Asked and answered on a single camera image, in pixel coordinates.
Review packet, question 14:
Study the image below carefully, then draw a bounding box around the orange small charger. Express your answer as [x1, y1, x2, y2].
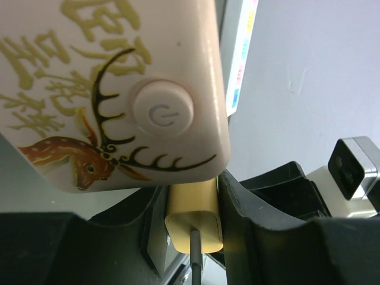
[164, 178, 223, 254]

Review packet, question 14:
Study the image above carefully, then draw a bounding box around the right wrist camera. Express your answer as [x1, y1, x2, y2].
[307, 136, 379, 218]

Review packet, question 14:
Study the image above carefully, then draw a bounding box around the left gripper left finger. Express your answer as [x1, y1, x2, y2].
[1, 186, 168, 284]

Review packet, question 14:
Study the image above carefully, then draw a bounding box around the white power strip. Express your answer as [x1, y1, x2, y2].
[220, 0, 259, 116]

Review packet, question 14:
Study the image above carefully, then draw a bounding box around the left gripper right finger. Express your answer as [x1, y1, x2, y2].
[218, 171, 379, 284]

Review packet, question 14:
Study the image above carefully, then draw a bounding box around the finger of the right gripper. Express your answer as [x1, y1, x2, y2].
[239, 161, 331, 226]

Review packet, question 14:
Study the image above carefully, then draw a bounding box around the pink giraffe cube charger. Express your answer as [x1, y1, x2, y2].
[1, 1, 230, 193]

